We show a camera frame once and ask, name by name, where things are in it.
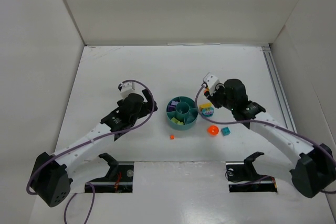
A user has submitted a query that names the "dark purple lego brick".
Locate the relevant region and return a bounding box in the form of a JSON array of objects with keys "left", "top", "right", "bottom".
[{"left": 167, "top": 105, "right": 175, "bottom": 112}]

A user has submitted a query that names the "lime green lego brick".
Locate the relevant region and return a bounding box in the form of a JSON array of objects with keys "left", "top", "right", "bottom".
[{"left": 171, "top": 117, "right": 179, "bottom": 124}]

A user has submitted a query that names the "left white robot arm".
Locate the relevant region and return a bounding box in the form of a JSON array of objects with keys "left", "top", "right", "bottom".
[{"left": 26, "top": 89, "right": 157, "bottom": 207}]

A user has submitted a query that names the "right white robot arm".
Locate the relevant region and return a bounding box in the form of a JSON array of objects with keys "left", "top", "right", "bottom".
[{"left": 203, "top": 74, "right": 335, "bottom": 198}]

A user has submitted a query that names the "yellow lego piece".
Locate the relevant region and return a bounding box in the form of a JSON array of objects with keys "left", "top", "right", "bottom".
[{"left": 198, "top": 103, "right": 212, "bottom": 111}]

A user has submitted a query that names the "blue printed oval lego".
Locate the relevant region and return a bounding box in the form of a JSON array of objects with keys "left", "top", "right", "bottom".
[{"left": 201, "top": 106, "right": 215, "bottom": 118}]

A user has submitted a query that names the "teal small lego brick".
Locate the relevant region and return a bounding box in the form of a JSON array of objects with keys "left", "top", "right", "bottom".
[{"left": 221, "top": 127, "right": 230, "bottom": 136}]

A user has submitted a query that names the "orange round lego piece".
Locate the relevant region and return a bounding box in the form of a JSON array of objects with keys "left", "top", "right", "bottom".
[{"left": 207, "top": 125, "right": 219, "bottom": 136}]

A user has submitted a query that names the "teal round divided container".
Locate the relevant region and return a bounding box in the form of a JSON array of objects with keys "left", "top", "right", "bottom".
[{"left": 166, "top": 96, "right": 198, "bottom": 131}]

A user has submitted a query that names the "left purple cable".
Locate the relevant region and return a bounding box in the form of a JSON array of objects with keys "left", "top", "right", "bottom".
[{"left": 26, "top": 79, "right": 155, "bottom": 224}]

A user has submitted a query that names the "purple cable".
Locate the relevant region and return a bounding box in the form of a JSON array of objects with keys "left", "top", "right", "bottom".
[
  {"left": 26, "top": 79, "right": 155, "bottom": 224},
  {"left": 194, "top": 83, "right": 336, "bottom": 193}
]

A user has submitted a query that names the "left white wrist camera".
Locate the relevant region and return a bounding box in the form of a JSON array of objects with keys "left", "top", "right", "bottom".
[{"left": 118, "top": 81, "right": 135, "bottom": 99}]

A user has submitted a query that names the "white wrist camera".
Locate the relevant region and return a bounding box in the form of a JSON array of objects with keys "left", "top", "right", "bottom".
[
  {"left": 203, "top": 72, "right": 220, "bottom": 95},
  {"left": 118, "top": 81, "right": 135, "bottom": 99}
]

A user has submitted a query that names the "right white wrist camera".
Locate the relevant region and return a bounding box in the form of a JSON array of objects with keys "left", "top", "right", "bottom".
[{"left": 203, "top": 72, "right": 220, "bottom": 95}]

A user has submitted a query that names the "aluminium rail right edge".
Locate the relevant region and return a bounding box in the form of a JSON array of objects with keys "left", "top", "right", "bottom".
[{"left": 261, "top": 45, "right": 297, "bottom": 133}]

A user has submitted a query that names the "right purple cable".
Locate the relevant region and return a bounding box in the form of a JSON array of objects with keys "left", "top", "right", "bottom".
[{"left": 194, "top": 83, "right": 336, "bottom": 193}]

